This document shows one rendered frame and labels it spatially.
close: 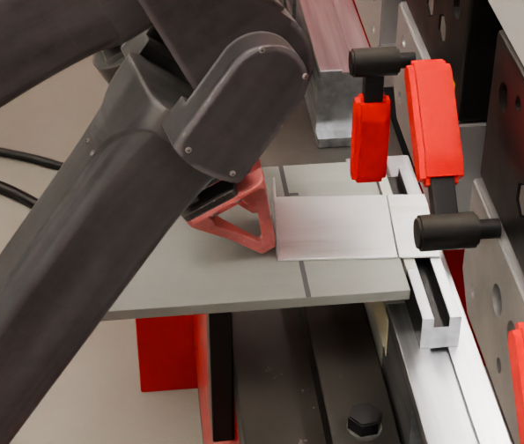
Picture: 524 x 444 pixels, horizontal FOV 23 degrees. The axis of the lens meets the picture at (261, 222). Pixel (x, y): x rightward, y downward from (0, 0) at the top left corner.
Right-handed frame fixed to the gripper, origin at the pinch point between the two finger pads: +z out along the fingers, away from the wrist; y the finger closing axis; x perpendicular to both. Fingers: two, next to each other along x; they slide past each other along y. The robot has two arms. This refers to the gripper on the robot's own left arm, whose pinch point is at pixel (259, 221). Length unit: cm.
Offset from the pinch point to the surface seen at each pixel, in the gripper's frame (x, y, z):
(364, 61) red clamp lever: -15.5, -15.2, -17.5
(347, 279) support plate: -4.6, -6.1, 4.5
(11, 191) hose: 82, 150, 66
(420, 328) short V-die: -8.2, -10.9, 8.0
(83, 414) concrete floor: 70, 83, 76
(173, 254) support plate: 7.0, -1.4, -2.1
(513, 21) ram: -24.0, -30.9, -24.8
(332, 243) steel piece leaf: -4.2, -1.7, 4.1
